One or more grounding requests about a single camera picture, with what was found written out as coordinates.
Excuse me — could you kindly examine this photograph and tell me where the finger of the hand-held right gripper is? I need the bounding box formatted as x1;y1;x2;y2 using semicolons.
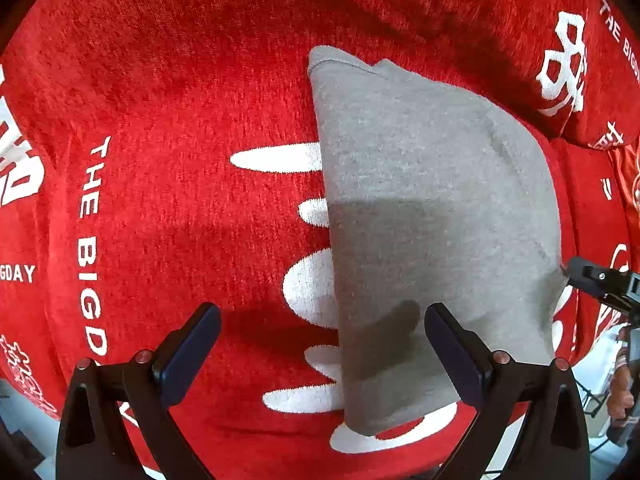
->
563;256;640;322

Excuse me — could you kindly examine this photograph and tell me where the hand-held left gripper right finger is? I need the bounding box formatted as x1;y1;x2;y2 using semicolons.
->
424;302;592;480

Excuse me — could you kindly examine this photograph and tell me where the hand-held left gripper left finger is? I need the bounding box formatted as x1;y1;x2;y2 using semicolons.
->
56;302;223;480

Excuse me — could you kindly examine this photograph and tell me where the grey small garment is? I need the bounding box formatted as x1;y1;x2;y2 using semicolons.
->
306;46;569;437

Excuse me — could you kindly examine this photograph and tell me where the red printed blanket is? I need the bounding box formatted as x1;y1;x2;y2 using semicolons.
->
0;0;640;480

